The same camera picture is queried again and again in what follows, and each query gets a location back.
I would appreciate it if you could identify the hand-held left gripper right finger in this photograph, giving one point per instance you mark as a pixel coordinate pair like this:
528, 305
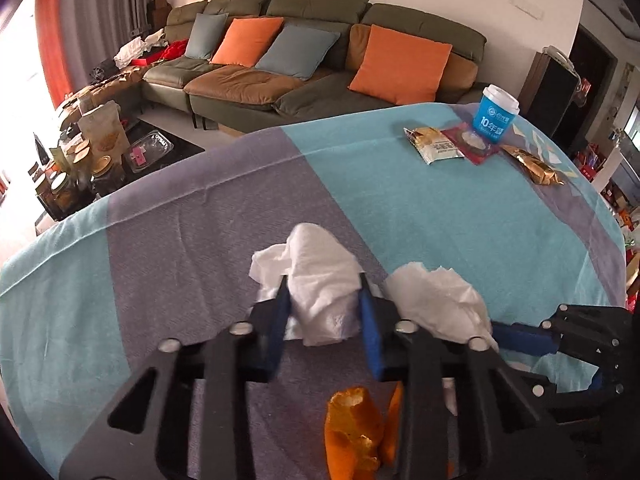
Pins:
372, 337

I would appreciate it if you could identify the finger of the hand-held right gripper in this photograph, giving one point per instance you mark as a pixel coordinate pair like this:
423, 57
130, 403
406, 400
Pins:
607, 380
525, 340

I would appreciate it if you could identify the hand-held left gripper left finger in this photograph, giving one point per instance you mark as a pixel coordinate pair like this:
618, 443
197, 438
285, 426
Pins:
277, 332

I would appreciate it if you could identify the white tissue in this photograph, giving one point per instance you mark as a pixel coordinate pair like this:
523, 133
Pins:
320, 280
435, 300

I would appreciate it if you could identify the orange peel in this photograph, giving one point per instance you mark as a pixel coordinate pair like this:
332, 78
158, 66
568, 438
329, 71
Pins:
350, 435

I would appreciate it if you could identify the small gold foil wrapper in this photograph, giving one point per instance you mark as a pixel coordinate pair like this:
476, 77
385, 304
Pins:
532, 166

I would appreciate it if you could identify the cluttered white shelf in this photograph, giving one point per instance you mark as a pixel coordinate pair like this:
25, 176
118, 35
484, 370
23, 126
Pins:
620, 170

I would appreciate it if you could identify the beige snack packet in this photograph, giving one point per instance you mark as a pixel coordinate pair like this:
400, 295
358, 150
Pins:
432, 144

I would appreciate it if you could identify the red snack packet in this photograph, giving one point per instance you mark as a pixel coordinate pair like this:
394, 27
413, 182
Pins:
475, 142

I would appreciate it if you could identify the black coffee table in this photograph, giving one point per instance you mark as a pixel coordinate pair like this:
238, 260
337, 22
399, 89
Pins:
175, 147

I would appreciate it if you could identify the clear plastic container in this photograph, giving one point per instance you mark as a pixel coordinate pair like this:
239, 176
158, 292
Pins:
147, 150

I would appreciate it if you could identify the blue paper cup white lid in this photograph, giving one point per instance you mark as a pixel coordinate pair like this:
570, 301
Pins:
495, 115

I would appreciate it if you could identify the glass jar wooden lid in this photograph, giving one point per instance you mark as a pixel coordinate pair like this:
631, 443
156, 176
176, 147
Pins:
105, 175
62, 192

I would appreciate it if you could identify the green sectional sofa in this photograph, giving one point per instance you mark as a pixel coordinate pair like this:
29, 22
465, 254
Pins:
310, 97

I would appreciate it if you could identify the black standing appliance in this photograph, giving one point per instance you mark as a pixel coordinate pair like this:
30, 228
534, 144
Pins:
550, 95

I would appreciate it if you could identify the kraft paper bag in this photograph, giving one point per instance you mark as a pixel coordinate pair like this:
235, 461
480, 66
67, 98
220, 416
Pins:
104, 130

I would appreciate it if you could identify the large orange cushion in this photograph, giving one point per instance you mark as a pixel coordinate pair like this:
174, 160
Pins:
400, 65

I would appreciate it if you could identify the large blue cushion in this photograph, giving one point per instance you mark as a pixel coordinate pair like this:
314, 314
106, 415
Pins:
297, 52

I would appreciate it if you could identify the red cloth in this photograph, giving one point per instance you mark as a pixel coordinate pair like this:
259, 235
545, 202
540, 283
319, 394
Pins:
172, 51

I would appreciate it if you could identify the small blue cushion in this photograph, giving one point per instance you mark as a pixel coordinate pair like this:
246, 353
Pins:
205, 36

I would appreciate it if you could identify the white clothes pile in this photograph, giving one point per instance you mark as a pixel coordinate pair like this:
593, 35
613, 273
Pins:
132, 50

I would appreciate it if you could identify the cardboard boxes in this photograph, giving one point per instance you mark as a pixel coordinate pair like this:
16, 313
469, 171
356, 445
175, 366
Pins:
160, 11

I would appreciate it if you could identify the orange curtain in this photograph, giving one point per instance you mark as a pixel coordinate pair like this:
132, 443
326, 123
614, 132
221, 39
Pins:
54, 45

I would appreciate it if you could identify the grey curtain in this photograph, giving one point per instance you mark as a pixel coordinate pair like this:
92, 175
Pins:
110, 5

